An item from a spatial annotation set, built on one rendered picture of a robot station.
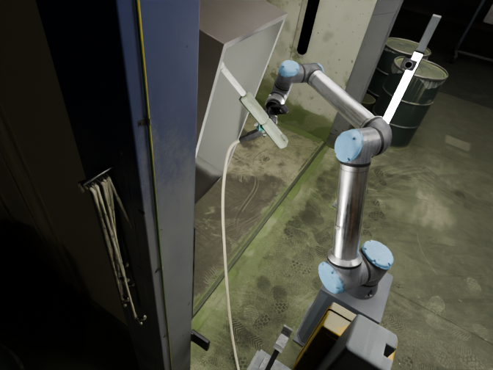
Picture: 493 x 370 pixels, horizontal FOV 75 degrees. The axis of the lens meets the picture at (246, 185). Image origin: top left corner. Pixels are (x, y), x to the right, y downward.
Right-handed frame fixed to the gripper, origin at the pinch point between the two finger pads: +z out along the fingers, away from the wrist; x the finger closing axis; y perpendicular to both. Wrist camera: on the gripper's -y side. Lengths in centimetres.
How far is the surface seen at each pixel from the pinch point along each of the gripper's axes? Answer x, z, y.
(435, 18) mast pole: -35, -114, -61
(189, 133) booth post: 40, 63, -35
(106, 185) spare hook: 45, 81, -28
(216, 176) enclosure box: -35, -28, 85
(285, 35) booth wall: -20, -206, 70
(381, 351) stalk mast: 14, 94, -69
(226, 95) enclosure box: 8, -47, 44
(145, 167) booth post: 43, 76, -34
